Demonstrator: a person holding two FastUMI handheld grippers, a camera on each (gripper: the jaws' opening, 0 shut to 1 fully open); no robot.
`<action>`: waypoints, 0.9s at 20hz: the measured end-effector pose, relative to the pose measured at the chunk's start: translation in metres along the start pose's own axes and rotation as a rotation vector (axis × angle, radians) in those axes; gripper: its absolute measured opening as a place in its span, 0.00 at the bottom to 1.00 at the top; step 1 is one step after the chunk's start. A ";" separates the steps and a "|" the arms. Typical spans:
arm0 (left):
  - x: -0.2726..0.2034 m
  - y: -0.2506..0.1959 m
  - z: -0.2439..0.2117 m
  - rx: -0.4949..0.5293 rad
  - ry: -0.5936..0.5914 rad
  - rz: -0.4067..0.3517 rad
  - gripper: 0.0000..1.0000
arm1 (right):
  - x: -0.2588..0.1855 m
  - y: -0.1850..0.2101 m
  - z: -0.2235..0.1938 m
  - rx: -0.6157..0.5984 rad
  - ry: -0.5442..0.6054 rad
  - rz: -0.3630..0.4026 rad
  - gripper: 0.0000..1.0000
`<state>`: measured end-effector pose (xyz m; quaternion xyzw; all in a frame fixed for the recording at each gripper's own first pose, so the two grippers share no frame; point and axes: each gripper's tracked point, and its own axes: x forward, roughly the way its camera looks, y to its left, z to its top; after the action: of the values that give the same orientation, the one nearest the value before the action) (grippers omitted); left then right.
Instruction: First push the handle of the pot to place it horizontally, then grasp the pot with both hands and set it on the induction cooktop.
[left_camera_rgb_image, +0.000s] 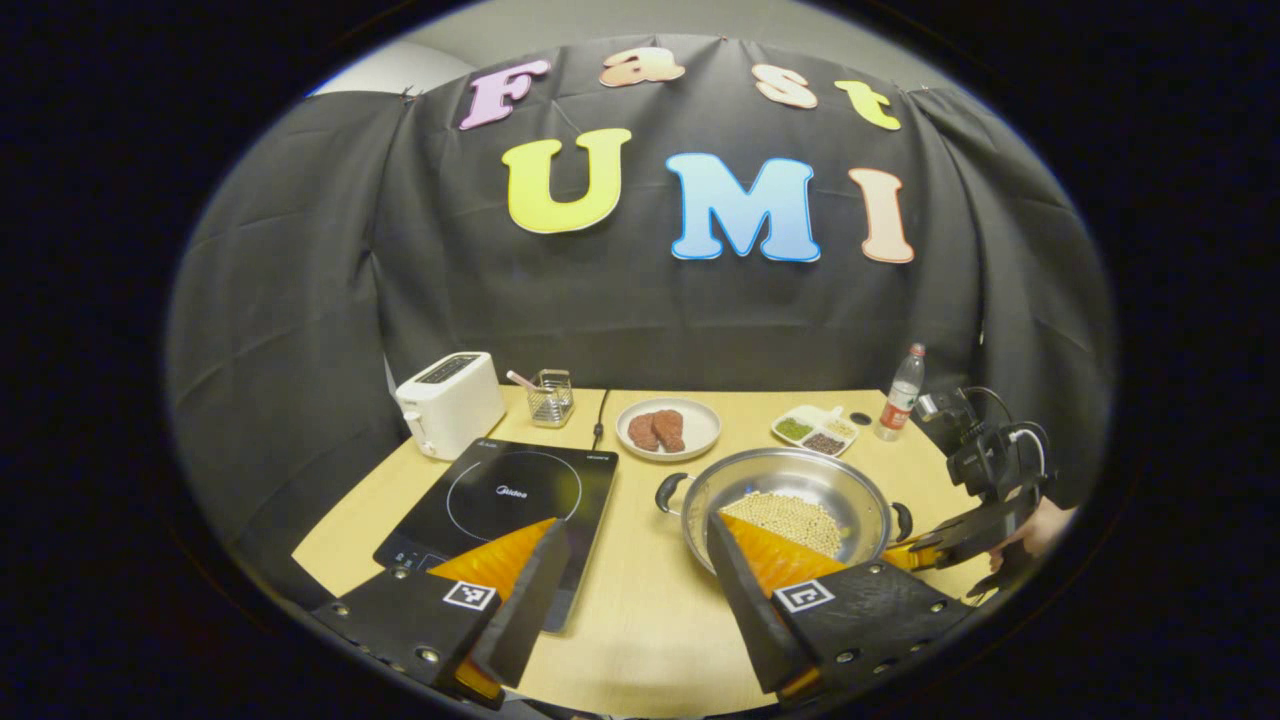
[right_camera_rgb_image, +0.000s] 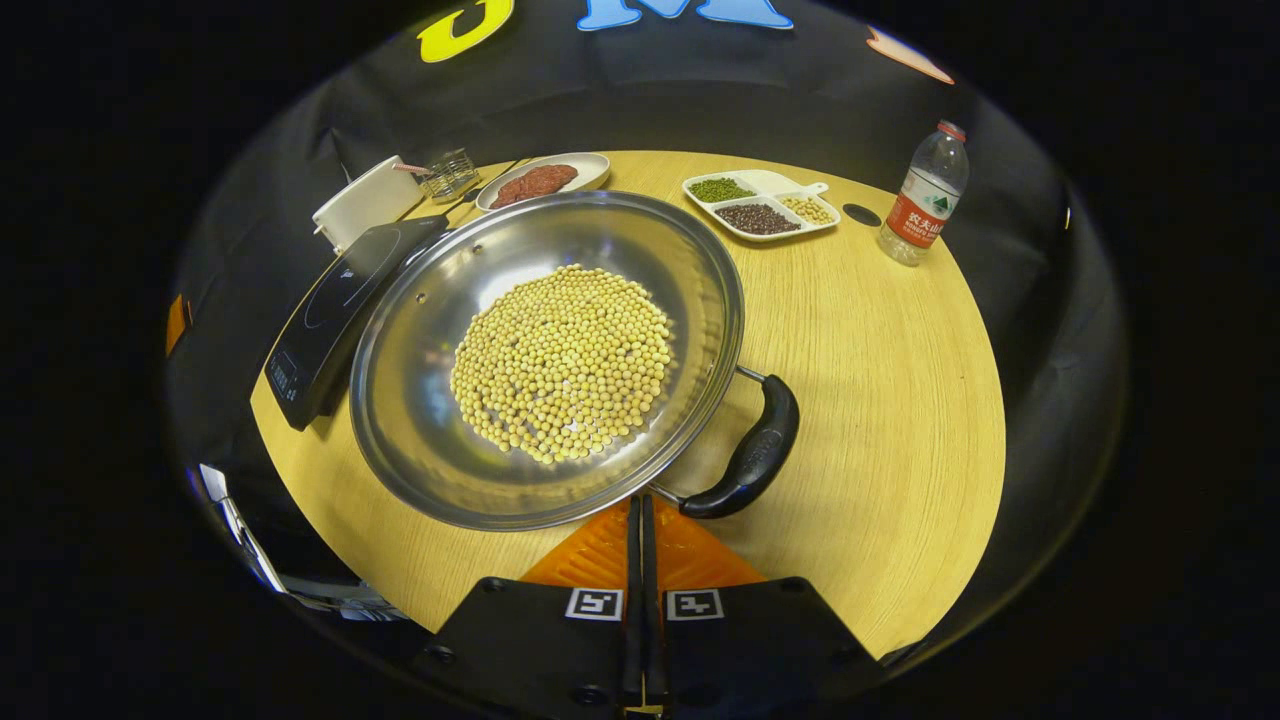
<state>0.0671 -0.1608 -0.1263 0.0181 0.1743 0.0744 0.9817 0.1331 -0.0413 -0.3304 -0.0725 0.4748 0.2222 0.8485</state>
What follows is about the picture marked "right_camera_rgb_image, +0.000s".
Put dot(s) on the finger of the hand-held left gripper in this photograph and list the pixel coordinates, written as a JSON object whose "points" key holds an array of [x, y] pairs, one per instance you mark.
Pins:
{"points": [[177, 325]]}

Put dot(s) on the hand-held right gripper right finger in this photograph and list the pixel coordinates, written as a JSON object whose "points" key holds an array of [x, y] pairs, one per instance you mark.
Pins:
{"points": [[750, 650]]}

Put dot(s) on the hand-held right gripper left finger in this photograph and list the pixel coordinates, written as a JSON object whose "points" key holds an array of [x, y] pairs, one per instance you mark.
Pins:
{"points": [[540, 650]]}

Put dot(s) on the black induction cooktop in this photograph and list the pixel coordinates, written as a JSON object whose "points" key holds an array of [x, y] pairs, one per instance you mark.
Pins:
{"points": [[330, 310]]}

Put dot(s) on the stainless steel pot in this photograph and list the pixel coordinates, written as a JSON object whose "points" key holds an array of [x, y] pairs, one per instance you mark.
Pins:
{"points": [[430, 420]]}

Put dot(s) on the white toaster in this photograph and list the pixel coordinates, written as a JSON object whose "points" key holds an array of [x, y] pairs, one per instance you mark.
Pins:
{"points": [[365, 205]]}

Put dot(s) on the pink striped straw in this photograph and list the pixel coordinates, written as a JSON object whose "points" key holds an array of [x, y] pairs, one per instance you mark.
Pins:
{"points": [[410, 168]]}

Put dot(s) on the pile of soybeans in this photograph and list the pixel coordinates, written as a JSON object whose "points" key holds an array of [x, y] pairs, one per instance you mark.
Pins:
{"points": [[560, 365]]}

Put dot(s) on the red meat slice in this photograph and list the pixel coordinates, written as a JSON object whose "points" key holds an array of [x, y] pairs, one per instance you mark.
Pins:
{"points": [[535, 185]]}

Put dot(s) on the dark red beans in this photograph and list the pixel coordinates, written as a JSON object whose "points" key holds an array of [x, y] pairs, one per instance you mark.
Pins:
{"points": [[757, 219]]}

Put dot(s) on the white oval plate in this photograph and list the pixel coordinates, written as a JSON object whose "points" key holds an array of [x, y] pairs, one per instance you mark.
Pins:
{"points": [[590, 170]]}

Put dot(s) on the small soybean portion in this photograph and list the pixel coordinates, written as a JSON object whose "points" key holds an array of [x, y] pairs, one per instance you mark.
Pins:
{"points": [[808, 210]]}

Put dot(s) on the black round table grommet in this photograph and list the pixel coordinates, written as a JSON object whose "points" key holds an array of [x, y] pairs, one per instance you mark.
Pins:
{"points": [[862, 214]]}

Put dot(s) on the green mung beans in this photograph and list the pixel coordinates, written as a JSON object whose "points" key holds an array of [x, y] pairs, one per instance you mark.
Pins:
{"points": [[720, 190]]}

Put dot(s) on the white divided dish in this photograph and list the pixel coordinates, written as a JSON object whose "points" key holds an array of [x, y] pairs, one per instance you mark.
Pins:
{"points": [[760, 182]]}

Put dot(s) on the plastic water bottle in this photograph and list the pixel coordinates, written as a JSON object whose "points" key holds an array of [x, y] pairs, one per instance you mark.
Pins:
{"points": [[922, 200]]}

